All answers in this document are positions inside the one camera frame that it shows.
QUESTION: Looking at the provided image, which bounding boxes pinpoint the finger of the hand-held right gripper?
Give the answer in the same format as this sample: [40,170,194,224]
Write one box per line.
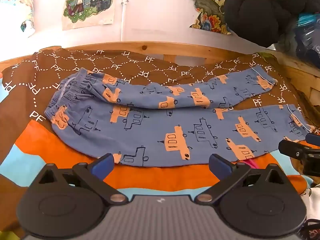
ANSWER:
[305,133,320,144]
[278,139,320,176]

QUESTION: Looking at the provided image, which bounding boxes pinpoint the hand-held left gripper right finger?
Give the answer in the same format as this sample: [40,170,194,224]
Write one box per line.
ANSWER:
[194,154,288,204]

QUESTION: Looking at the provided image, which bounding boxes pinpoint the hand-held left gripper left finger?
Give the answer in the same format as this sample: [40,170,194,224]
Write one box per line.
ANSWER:
[30,153,129,203]

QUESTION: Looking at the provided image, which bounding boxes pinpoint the blue car print pants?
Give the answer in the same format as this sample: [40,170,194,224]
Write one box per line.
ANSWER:
[44,65,316,168]

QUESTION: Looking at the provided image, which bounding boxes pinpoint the brown orange patterned blanket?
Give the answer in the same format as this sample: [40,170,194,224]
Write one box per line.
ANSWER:
[0,45,316,240]

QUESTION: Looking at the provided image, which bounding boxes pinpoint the white printed cloth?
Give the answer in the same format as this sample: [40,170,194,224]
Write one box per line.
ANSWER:
[301,184,320,228]

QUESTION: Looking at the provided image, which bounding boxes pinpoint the blue plastic bag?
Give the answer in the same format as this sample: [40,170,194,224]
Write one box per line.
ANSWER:
[294,12,320,68]

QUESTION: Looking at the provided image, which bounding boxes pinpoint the grey cloth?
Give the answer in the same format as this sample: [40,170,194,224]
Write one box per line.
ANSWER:
[274,30,300,55]

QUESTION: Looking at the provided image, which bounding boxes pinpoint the black fleece garment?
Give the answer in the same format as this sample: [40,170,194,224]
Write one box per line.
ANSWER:
[223,0,320,48]

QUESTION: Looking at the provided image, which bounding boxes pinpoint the black cable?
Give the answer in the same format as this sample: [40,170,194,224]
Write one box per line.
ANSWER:
[299,219,320,240]

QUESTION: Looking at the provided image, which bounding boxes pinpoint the wooden bed frame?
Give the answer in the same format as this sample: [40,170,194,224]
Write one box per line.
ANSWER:
[0,41,320,105]

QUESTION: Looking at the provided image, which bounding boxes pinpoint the white wall pipe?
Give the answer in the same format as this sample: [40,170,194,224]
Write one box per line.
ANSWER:
[121,0,128,43]

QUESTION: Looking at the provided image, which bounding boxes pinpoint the colourful landscape wall poster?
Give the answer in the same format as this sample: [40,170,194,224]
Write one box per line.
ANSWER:
[186,0,233,34]

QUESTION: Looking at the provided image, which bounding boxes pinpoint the cartoon figure wall poster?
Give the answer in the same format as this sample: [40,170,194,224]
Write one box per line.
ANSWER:
[62,0,117,30]

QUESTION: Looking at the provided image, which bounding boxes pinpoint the pale curled wall poster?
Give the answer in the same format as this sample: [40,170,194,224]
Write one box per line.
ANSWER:
[0,0,35,38]

